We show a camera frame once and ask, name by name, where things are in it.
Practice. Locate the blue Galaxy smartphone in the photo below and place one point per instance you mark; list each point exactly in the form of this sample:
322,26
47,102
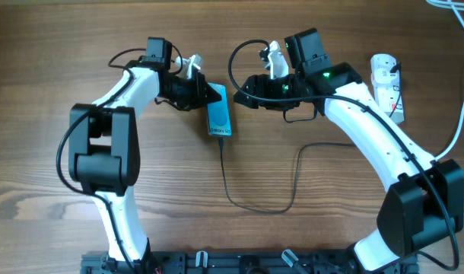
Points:
218,114

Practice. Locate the white charger plug adapter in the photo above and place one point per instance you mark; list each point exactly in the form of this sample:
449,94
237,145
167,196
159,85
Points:
385,74

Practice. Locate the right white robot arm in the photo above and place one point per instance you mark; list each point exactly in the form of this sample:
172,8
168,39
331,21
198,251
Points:
424,201

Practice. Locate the white power strip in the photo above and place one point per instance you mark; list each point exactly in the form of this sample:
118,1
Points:
389,97

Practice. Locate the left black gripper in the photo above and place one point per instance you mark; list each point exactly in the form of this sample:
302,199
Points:
199,87

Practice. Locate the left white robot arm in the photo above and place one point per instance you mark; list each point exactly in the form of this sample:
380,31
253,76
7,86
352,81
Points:
103,148

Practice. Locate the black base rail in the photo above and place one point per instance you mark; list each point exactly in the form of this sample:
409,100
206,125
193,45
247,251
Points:
320,261

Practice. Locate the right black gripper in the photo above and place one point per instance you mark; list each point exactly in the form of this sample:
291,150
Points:
263,87

